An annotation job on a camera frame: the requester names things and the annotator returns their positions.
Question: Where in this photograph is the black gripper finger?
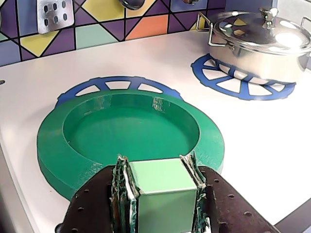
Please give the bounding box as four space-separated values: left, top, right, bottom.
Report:
59 154 141 233
179 151 280 233

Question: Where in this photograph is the light green cube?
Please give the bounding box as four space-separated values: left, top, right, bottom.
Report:
127 157 198 233

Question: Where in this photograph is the steel pot lid with knob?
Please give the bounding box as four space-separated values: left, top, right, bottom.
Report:
210 7 311 56

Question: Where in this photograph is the dark green round recessed dish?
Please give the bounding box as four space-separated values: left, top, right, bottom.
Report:
36 89 225 201

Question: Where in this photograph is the steel cooking pot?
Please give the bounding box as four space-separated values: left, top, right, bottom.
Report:
196 11 311 86

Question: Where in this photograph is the metal spatula head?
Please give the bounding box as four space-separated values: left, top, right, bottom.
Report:
36 0 75 35

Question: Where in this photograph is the metal ladle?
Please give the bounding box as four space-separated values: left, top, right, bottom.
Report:
117 0 147 11

